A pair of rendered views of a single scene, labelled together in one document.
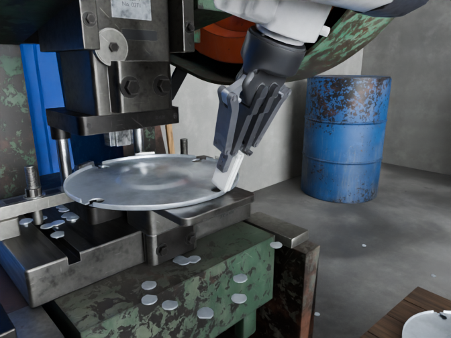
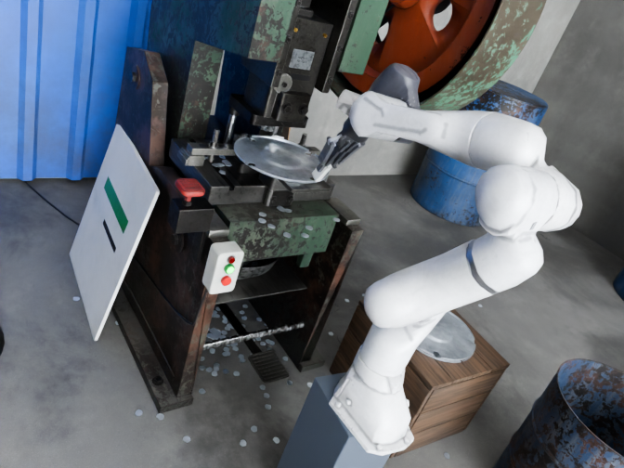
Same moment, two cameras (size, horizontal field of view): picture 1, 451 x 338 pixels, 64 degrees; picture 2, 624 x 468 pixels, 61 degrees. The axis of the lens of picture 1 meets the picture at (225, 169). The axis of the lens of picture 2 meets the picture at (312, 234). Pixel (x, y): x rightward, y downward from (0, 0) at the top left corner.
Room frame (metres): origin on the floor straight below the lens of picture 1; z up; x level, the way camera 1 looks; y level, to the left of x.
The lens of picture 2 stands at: (-0.85, -0.04, 1.38)
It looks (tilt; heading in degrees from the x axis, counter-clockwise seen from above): 29 degrees down; 0
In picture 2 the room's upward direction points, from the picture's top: 20 degrees clockwise
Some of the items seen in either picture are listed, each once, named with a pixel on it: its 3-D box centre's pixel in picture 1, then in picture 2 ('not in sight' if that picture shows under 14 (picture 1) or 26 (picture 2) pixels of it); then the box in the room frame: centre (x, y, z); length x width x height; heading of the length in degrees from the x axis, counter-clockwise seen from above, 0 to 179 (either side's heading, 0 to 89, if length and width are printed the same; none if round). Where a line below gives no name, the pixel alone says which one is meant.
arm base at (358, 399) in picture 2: not in sight; (380, 393); (0.08, -0.31, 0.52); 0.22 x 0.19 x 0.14; 36
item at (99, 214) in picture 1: (120, 192); (255, 156); (0.69, 0.21, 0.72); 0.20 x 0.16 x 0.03; 134
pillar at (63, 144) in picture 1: (63, 153); (231, 123); (0.68, 0.31, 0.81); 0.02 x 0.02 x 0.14
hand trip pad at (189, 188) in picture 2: not in sight; (188, 197); (0.30, 0.29, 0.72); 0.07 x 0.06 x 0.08; 44
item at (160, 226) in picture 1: (173, 220); (284, 186); (0.56, 0.09, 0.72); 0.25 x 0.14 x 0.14; 44
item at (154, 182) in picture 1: (154, 176); (281, 158); (0.60, 0.12, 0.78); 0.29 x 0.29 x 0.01
